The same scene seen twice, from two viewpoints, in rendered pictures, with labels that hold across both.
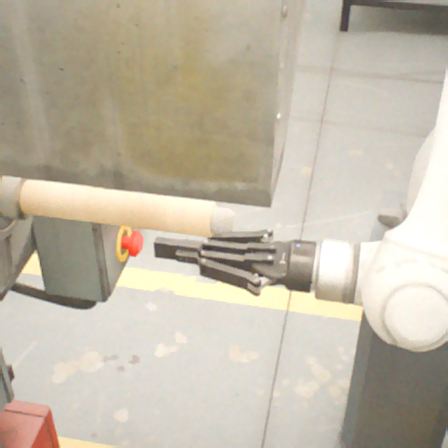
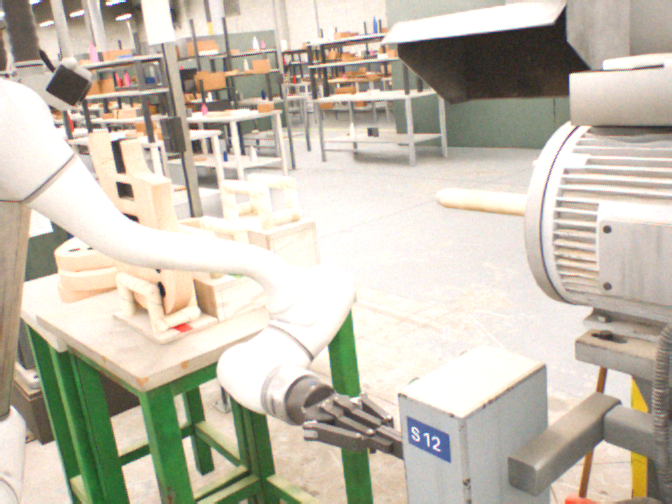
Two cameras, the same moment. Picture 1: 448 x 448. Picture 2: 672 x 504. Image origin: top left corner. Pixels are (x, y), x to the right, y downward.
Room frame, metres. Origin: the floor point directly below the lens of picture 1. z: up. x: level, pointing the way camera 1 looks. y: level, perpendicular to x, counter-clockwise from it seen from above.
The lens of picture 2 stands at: (1.46, 0.54, 1.49)
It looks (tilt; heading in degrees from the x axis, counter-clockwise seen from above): 16 degrees down; 219
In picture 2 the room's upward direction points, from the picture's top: 7 degrees counter-clockwise
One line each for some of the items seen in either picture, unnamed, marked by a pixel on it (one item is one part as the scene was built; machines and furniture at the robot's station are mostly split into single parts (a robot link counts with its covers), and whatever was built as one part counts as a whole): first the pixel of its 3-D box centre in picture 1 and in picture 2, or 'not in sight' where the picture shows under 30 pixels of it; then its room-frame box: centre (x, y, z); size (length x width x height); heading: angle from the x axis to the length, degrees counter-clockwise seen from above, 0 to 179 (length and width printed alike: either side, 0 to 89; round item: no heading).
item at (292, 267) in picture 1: (283, 263); (323, 409); (0.75, -0.09, 0.97); 0.09 x 0.08 x 0.07; 78
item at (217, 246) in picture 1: (238, 252); (347, 427); (0.78, -0.02, 0.97); 0.11 x 0.01 x 0.04; 77
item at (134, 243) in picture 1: (128, 242); not in sight; (0.80, 0.14, 0.97); 0.04 x 0.04 x 0.04; 78
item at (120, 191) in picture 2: not in sight; (141, 225); (0.53, -0.76, 1.17); 0.35 x 0.04 x 0.40; 76
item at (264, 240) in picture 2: not in sight; (265, 252); (0.23, -0.69, 1.02); 0.27 x 0.15 x 0.17; 77
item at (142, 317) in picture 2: not in sight; (163, 318); (0.53, -0.76, 0.94); 0.27 x 0.15 x 0.01; 77
